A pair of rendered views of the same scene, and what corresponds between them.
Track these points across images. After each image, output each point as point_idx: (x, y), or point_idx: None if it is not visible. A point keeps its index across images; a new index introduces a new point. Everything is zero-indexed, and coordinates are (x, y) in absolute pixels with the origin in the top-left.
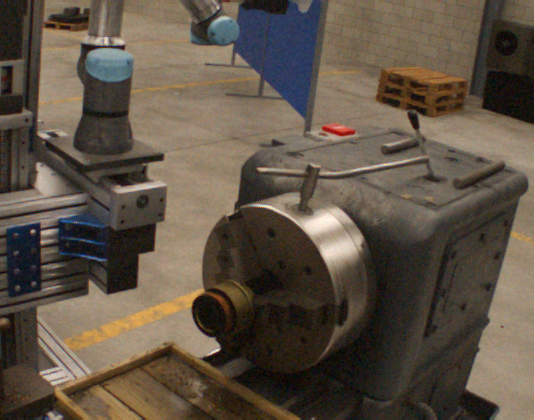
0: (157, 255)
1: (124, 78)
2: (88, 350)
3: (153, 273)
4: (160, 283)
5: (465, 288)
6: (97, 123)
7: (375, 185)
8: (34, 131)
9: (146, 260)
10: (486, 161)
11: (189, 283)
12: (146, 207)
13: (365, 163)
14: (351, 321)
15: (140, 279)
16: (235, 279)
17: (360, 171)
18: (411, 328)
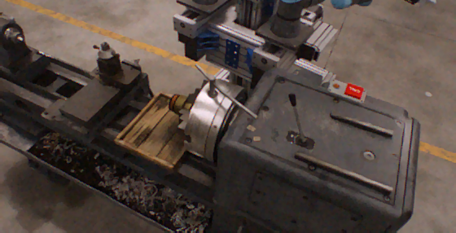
0: (453, 119)
1: (288, 2)
2: None
3: (433, 124)
4: (427, 130)
5: (289, 212)
6: (276, 17)
7: (259, 114)
8: (274, 7)
9: (442, 116)
10: (398, 182)
11: (444, 142)
12: (265, 64)
13: (297, 107)
14: (195, 147)
15: (421, 120)
16: (189, 98)
17: (226, 96)
18: (219, 180)
